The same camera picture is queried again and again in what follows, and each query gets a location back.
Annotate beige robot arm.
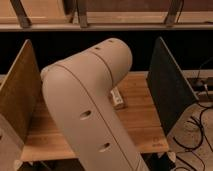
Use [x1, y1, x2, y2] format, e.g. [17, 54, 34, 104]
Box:
[41, 38, 149, 171]

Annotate left wooden side panel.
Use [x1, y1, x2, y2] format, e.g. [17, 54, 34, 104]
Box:
[0, 39, 43, 171]

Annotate small white bottle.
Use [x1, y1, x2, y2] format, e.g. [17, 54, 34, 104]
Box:
[110, 87, 125, 109]

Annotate right dark side panel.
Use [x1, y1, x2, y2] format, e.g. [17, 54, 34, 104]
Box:
[147, 37, 198, 135]

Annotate wooden shelf rail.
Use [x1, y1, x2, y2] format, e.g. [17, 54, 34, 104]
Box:
[0, 0, 213, 31]

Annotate black floor cables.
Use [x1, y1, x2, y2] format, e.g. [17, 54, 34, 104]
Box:
[166, 56, 213, 171]

